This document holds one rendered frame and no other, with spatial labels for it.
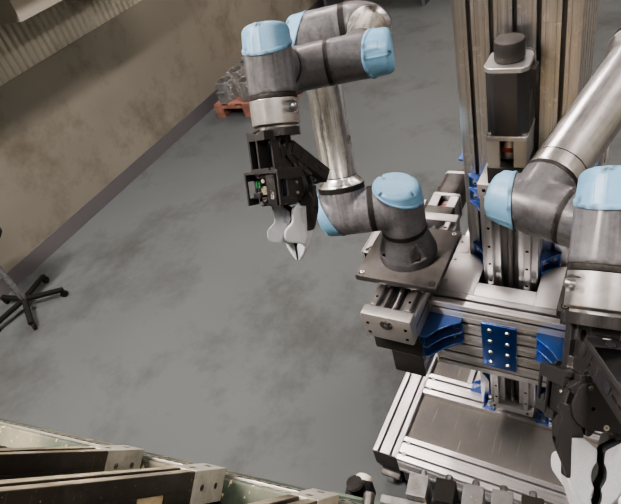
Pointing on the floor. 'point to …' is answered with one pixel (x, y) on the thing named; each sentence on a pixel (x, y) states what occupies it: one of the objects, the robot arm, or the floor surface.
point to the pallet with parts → (233, 91)
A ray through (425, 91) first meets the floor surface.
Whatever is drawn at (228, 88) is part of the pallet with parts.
